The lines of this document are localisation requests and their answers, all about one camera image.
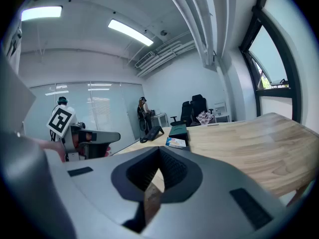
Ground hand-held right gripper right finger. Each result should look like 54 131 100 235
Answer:
141 145 298 239

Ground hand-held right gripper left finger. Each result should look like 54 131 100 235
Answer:
0 131 160 239

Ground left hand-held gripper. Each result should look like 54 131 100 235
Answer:
46 105 121 162

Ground small colourful card packet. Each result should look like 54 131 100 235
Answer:
165 137 186 149

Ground teal sliding gift box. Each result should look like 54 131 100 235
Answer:
168 124 191 152

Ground person's left forearm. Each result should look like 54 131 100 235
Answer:
37 137 66 163

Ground person's left hand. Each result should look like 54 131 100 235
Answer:
72 132 93 151

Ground black desk telephone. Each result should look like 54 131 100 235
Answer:
140 125 165 143

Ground white desk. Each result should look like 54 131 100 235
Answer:
150 112 168 128

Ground pink checked cloth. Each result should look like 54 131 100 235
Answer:
196 110 215 125

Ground black office chair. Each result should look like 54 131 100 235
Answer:
170 101 194 127
190 94 214 124

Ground ceiling air conditioner vent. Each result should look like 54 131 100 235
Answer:
134 51 158 70

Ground white side table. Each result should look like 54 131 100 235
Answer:
213 101 231 123

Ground white ceiling pipes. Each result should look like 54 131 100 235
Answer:
136 39 196 78

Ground rectangular ceiling light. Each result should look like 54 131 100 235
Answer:
20 5 63 22
107 18 155 47

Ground black window frame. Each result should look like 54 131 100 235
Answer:
238 5 303 124

